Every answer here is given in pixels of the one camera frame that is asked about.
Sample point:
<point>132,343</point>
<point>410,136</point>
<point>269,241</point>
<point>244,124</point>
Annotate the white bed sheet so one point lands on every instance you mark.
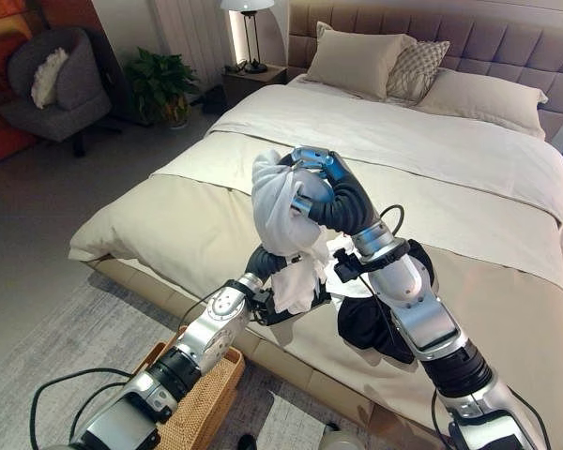
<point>403,136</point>

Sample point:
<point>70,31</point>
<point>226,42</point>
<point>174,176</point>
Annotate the plain beige pillow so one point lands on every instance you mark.
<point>488,100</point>
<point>356,58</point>

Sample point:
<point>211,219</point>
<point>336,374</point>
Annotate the green potted plant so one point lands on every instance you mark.
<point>159,79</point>

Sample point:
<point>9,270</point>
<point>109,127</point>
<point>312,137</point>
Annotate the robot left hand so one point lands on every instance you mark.
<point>265,262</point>

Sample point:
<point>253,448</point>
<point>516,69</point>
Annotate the robot dark foot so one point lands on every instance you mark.
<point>248,442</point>

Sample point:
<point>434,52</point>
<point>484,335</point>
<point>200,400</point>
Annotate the tufted brown headboard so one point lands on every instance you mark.
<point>497,37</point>

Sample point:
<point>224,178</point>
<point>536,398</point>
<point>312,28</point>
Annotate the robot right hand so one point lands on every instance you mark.
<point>352,201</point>

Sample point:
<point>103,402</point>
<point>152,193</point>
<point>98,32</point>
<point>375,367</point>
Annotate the grey armchair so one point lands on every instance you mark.
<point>75,84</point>

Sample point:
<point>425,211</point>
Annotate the woven wicker basket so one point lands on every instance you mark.
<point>211,389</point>

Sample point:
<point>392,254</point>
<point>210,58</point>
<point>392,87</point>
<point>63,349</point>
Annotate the table lamp white shade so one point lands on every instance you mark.
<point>249,28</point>

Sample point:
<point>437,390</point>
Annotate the beige duvet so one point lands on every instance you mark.
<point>187,220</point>

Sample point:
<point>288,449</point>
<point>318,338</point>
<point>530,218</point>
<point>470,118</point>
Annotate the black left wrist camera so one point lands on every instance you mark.
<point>288,315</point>

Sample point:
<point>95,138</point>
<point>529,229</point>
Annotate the black garment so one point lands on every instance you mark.
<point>363,323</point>

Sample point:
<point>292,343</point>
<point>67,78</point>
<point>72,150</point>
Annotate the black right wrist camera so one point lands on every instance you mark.
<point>345,267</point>

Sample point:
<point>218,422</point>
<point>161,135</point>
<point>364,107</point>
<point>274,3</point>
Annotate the dark bedside table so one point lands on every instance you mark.
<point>253,86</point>

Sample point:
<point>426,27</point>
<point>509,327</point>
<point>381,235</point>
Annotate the black box on floor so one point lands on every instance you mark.
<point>212,100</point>

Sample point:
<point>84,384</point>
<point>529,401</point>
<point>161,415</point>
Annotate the white cloth garment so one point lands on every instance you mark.
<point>281,211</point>

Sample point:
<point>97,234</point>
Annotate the robot silver body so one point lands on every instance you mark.
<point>340,438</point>

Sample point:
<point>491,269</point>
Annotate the patterned throw cushion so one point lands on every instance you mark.
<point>415,70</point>

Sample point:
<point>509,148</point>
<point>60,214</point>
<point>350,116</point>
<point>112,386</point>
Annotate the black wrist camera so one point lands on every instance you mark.
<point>288,315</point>
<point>345,267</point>

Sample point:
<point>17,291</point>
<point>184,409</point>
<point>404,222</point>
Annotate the white curtain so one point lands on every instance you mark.
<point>192,33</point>

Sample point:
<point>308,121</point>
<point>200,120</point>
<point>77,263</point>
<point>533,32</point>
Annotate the beige upholstered bed frame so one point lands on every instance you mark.
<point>305,370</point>

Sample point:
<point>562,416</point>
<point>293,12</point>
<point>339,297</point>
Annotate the white fluffy cushion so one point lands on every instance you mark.
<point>49,79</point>

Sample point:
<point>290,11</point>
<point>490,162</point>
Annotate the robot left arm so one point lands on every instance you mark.
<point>202,337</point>

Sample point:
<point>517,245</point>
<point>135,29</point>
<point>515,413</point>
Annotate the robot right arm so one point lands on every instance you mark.
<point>431,323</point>

